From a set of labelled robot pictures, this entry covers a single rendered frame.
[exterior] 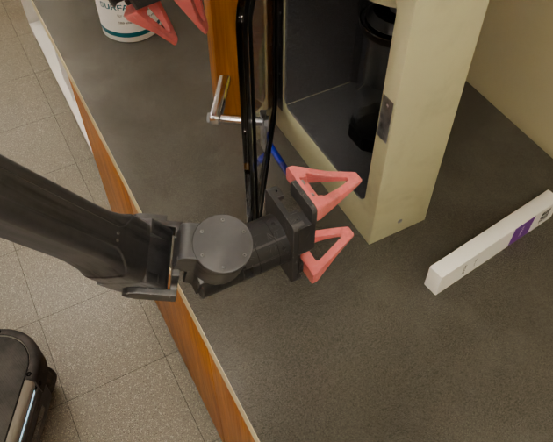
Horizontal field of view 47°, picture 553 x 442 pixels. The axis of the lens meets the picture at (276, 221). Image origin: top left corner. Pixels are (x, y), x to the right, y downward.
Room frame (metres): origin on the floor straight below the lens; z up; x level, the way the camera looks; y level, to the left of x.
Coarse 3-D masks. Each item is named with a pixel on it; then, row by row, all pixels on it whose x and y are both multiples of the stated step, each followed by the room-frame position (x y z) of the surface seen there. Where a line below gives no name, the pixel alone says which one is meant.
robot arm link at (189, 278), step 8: (184, 272) 0.36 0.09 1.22; (192, 272) 0.35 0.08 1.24; (184, 280) 0.37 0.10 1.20; (192, 280) 0.36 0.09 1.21; (200, 280) 0.35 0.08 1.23; (240, 280) 0.37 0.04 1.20; (200, 288) 0.35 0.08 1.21; (208, 288) 0.35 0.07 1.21; (216, 288) 0.35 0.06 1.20; (224, 288) 0.36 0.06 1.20
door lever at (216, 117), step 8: (224, 80) 0.69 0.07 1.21; (224, 88) 0.67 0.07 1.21; (216, 96) 0.65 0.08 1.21; (224, 96) 0.65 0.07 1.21; (216, 104) 0.64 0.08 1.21; (224, 104) 0.64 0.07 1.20; (208, 112) 0.62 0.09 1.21; (216, 112) 0.62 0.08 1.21; (208, 120) 0.61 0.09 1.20; (216, 120) 0.61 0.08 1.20; (224, 120) 0.61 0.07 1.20; (232, 120) 0.61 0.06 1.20; (240, 120) 0.61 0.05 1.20
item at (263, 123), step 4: (260, 112) 0.62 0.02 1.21; (264, 112) 0.62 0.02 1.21; (260, 116) 0.62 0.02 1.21; (264, 116) 0.61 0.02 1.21; (268, 116) 0.61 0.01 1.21; (256, 120) 0.61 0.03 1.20; (260, 120) 0.61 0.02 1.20; (264, 120) 0.60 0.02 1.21; (268, 120) 0.61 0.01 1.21; (256, 124) 0.61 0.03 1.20; (260, 124) 0.61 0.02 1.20; (264, 124) 0.60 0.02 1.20; (268, 124) 0.61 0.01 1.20; (260, 128) 0.62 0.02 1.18; (264, 128) 0.60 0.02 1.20; (268, 128) 0.61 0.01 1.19; (264, 132) 0.60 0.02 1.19; (264, 136) 0.60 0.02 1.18; (264, 140) 0.60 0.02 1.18; (264, 144) 0.60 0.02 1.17; (264, 148) 0.60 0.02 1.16; (264, 152) 0.60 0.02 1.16
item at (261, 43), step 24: (240, 0) 0.59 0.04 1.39; (264, 0) 0.74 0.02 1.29; (240, 24) 0.57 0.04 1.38; (264, 24) 0.74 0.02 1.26; (240, 48) 0.57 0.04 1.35; (264, 48) 0.74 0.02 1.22; (240, 72) 0.57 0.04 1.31; (264, 72) 0.73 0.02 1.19; (240, 96) 0.57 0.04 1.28; (264, 96) 0.73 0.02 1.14
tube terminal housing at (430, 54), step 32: (416, 0) 0.60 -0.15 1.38; (448, 0) 0.62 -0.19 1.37; (480, 0) 0.65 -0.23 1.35; (416, 32) 0.61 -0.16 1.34; (448, 32) 0.63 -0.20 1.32; (416, 64) 0.61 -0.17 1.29; (448, 64) 0.64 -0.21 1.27; (416, 96) 0.62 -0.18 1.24; (448, 96) 0.64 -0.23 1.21; (288, 128) 0.84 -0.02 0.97; (416, 128) 0.62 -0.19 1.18; (448, 128) 0.65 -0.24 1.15; (320, 160) 0.74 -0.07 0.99; (384, 160) 0.60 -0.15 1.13; (416, 160) 0.63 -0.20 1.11; (352, 192) 0.66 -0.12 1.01; (384, 192) 0.61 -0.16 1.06; (416, 192) 0.64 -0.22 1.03; (384, 224) 0.61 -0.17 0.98
